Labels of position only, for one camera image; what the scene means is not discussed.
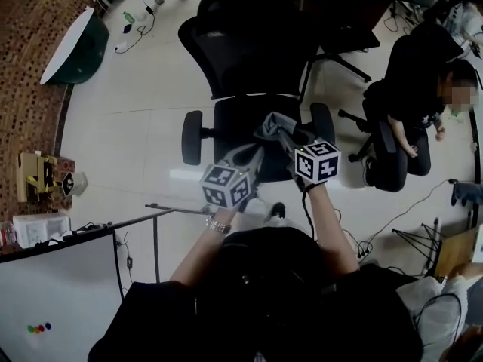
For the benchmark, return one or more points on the white bin with black print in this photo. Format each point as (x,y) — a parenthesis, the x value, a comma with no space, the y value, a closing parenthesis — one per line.
(75,183)

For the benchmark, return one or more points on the person's light trousers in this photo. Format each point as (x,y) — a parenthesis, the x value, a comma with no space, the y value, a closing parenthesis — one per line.
(279,224)

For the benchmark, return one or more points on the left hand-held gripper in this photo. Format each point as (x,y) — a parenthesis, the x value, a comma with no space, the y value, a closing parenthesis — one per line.
(226,187)

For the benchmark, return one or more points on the white carton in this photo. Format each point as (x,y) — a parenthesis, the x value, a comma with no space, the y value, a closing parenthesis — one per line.
(478,243)

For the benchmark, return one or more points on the person's right forearm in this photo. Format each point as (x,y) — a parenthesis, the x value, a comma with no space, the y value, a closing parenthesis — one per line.
(332,232)

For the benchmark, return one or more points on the white board table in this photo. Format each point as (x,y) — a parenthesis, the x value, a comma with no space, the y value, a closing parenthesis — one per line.
(56,296)

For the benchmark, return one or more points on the green bottle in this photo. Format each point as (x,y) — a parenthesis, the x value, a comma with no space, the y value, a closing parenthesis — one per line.
(128,17)

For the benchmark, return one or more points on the black metal frame stand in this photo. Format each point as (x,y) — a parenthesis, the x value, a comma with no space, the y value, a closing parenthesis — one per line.
(155,247)

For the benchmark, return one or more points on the black desk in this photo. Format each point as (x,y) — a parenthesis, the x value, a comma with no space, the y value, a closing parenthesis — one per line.
(358,10)

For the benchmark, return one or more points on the person's right shoe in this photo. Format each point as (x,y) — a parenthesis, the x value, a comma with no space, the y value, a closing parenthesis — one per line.
(278,211)

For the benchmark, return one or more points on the small blue item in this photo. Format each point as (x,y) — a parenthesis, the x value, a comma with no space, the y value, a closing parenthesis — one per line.
(127,28)

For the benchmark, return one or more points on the person's black top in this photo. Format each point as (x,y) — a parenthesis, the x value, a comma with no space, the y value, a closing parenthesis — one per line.
(264,307)

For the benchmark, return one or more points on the person's left forearm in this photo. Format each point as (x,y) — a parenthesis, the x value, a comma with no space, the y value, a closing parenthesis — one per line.
(203,255)

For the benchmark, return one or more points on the black swivel chair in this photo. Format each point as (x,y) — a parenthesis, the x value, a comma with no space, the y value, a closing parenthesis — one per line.
(386,136)

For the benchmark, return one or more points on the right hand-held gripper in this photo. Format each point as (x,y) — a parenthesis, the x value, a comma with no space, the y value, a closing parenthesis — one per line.
(319,162)

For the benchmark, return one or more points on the white plastic bag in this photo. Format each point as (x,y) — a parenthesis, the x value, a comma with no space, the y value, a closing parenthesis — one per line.
(434,307)

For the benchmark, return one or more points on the white round table green base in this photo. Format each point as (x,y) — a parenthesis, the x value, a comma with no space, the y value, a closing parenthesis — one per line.
(75,51)

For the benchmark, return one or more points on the reddish patterned box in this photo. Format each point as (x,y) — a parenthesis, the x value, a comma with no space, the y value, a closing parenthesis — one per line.
(65,165)

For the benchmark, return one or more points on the black mesh office chair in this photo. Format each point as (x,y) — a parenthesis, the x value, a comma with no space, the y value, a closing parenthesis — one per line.
(249,51)

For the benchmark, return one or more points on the white appliance box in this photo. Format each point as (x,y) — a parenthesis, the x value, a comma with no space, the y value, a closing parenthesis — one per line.
(39,230)

